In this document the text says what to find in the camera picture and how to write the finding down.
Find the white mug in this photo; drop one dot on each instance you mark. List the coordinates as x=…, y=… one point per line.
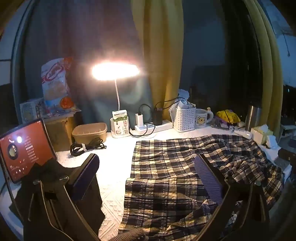
x=201, y=119

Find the white power strip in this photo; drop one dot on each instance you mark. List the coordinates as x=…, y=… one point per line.
x=161, y=126

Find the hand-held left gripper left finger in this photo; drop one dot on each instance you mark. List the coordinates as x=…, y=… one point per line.
x=86, y=176

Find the white desk lamp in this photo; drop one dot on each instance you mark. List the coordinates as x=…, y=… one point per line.
x=115, y=70

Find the yellow curtain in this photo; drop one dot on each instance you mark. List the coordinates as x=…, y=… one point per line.
x=269, y=69
x=157, y=46

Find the black cloth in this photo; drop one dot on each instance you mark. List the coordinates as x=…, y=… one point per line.
x=95, y=205

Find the tablet with red screen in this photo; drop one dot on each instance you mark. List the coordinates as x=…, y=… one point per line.
x=25, y=150

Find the yellow bag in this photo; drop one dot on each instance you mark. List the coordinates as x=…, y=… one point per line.
x=227, y=115

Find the plaid flannel shirt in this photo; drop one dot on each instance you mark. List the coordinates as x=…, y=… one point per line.
x=161, y=166

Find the brown plastic container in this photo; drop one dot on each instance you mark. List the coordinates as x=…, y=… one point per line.
x=89, y=133

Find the milk carton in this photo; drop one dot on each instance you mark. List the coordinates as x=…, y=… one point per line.
x=120, y=122

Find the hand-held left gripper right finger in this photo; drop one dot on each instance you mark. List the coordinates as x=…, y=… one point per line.
x=207, y=178

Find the cardboard box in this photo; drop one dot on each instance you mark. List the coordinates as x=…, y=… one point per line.
x=59, y=132

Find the snack bag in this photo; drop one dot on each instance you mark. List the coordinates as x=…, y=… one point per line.
x=56, y=85

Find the small white device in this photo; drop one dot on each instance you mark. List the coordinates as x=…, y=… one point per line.
x=242, y=133

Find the white charger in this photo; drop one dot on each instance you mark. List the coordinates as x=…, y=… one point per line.
x=139, y=119

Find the small illustrated box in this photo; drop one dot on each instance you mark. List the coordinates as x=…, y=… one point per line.
x=31, y=111

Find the tissue pack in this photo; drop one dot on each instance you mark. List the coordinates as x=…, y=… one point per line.
x=261, y=134

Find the white plastic basket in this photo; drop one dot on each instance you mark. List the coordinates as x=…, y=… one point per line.
x=184, y=119

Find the teal curtain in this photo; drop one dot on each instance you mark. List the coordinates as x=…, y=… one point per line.
x=81, y=34

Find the steel tumbler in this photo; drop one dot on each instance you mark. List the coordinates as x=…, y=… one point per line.
x=252, y=118

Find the white plastic bag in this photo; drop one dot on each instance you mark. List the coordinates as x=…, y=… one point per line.
x=183, y=97

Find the dark knit cloth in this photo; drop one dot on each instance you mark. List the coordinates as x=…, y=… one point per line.
x=129, y=235

